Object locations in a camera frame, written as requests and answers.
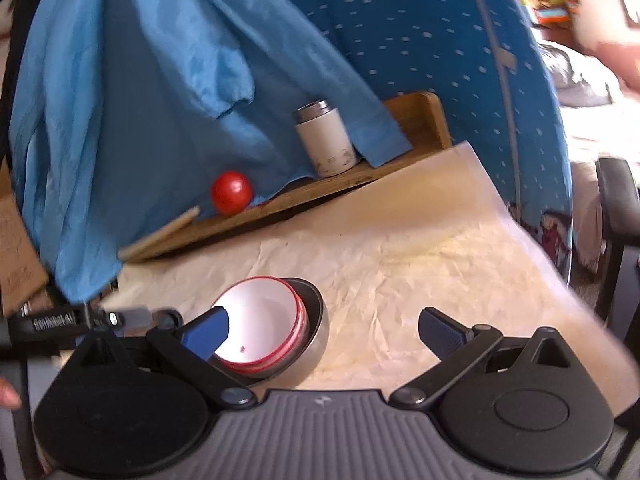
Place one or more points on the white insulated cup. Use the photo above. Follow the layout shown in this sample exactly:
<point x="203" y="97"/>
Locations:
<point x="325" y="145"/>

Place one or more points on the black chair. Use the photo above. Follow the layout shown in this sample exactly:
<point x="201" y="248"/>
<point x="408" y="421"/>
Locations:
<point x="615" y="210"/>

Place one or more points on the pale wooden stick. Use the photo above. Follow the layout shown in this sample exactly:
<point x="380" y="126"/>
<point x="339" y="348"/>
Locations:
<point x="160" y="233"/>

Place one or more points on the person's left hand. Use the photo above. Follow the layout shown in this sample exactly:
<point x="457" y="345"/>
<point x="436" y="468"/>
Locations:
<point x="7" y="395"/>

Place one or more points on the blue dotted play tent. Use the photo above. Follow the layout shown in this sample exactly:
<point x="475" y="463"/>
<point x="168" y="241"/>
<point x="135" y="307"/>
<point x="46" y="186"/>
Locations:
<point x="425" y="35"/>

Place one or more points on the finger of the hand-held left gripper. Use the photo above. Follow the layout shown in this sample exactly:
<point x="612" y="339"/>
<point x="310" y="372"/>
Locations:
<point x="135" y="317"/>

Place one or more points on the grey white bedding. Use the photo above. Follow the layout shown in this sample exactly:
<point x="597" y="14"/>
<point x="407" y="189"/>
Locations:
<point x="575" y="75"/>

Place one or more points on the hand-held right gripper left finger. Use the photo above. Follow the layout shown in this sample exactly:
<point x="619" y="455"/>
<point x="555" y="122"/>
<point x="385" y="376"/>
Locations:
<point x="207" y="335"/>

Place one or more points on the red ball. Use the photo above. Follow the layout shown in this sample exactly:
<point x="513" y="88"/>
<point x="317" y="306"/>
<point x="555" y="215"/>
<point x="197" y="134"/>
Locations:
<point x="231" y="192"/>

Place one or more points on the cream and yellow tablecloth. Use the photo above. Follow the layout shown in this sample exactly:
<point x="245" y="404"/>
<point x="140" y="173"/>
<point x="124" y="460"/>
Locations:
<point x="400" y="260"/>

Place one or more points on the printed cardboard box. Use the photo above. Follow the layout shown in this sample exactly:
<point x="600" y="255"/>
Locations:
<point x="17" y="240"/>

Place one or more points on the wooden tray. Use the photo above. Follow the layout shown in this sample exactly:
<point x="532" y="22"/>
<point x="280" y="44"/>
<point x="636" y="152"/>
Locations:
<point x="310" y="192"/>

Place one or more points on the light blue garment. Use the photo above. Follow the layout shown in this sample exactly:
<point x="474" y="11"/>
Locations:
<point x="150" y="85"/>

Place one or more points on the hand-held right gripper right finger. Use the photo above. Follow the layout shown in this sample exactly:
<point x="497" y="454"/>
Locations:
<point x="442" y="332"/>

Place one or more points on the white bowl with red rim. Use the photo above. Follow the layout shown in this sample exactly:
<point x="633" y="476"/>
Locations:
<point x="265" y="320"/>

